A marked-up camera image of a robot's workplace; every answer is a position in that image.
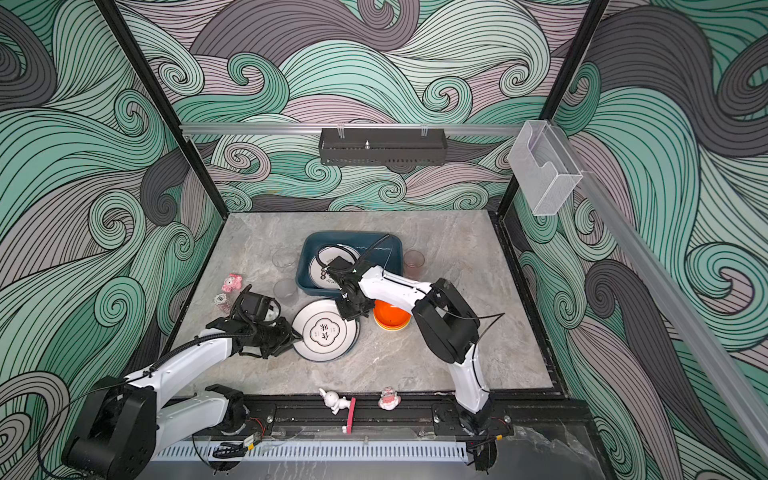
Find white plate black ring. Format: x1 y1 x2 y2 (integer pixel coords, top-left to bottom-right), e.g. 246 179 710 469
290 298 362 364

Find white plate red characters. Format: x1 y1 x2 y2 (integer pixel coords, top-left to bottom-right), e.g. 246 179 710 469
309 244 359 290

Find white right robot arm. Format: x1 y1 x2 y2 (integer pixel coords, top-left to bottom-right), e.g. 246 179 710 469
290 234 492 435

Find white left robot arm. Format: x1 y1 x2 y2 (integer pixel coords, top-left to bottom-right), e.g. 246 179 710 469
61 288 302 479

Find dark teal plastic bin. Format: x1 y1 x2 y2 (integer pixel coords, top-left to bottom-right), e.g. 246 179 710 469
295 231 403 297

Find orange bowl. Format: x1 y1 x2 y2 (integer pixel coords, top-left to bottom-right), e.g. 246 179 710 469
373 300 412 331

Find pink plush toy figure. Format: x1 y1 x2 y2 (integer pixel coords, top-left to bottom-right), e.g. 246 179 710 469
222 274 243 293

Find white rabbit figurine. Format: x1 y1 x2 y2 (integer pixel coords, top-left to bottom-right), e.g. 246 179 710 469
318 388 352 415

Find pinkish clear cup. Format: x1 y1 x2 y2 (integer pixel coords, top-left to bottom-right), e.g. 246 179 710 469
403 250 426 280

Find pink flat stick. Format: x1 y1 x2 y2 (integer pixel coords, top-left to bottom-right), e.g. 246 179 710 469
344 397 356 435

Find pink white small figurine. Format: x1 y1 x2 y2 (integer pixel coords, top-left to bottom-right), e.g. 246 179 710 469
378 387 402 411

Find white slotted cable duct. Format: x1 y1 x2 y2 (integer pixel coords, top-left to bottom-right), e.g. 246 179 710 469
155 440 469 463

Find black wall shelf tray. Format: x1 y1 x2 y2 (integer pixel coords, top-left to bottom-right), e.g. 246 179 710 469
318 129 448 170

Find black right corner post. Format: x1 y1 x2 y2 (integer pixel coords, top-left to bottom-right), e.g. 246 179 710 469
497 1 609 218

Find aluminium wall rail back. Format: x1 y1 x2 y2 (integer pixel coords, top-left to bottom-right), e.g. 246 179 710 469
179 122 522 137

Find aluminium wall rail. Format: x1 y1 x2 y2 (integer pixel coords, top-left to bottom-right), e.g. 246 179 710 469
179 122 522 137
545 121 767 460

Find clear acrylic wall box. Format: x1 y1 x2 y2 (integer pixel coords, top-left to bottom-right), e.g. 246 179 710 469
507 120 583 217

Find aluminium wall rail right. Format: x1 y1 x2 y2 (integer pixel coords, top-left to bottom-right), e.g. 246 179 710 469
545 121 767 460

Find black corner frame post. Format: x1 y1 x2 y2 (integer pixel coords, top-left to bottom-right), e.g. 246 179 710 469
94 0 229 220

